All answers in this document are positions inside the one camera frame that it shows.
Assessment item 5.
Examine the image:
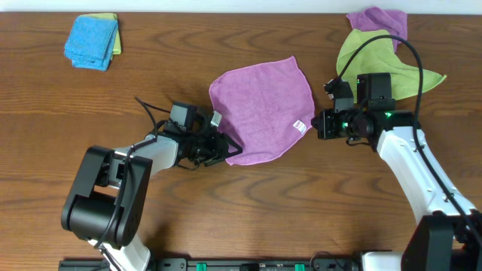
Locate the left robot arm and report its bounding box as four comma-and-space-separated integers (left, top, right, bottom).
61, 129, 243, 270

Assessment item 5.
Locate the folded green cloth under blue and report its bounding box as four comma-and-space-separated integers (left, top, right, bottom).
86, 13, 122, 55

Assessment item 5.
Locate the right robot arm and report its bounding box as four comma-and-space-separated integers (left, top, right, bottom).
311, 109, 481, 270

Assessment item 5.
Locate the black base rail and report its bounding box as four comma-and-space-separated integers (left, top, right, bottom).
58, 257, 441, 271

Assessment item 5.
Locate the purple microfiber cloth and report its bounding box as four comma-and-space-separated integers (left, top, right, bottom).
209, 56, 315, 166

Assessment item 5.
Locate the green microfiber cloth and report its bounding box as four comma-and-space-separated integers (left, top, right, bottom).
336, 29, 447, 103

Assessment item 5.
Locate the crumpled purple cloth at back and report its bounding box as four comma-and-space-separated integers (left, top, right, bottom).
346, 7, 408, 40

